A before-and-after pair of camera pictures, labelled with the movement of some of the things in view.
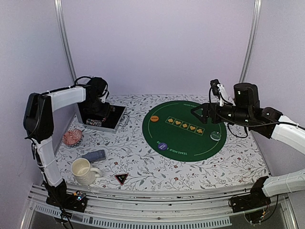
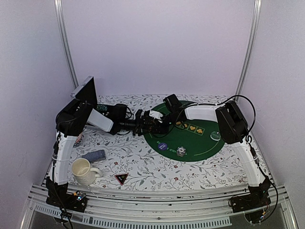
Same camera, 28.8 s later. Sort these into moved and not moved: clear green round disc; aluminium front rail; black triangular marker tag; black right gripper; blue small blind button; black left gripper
Moved: black right gripper; black left gripper
Not moved: black triangular marker tag; blue small blind button; aluminium front rail; clear green round disc
